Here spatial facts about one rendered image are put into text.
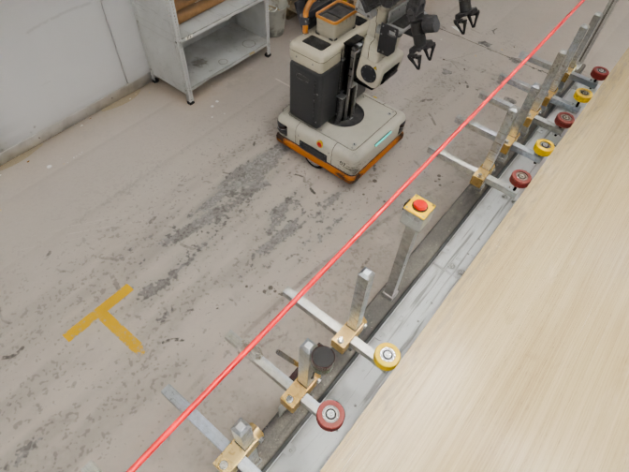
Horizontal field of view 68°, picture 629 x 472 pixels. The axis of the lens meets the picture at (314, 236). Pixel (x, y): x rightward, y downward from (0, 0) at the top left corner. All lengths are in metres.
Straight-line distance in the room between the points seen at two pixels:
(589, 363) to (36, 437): 2.24
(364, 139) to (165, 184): 1.32
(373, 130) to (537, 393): 2.00
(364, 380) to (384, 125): 1.86
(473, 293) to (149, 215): 2.04
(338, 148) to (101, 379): 1.82
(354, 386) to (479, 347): 0.46
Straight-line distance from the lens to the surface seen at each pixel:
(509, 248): 1.82
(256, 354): 1.48
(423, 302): 1.92
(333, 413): 1.39
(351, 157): 2.89
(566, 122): 2.47
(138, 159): 3.38
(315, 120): 2.96
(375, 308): 1.77
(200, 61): 3.95
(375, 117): 3.18
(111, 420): 2.46
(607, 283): 1.91
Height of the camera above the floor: 2.24
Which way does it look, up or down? 53 degrees down
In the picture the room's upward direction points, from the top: 4 degrees clockwise
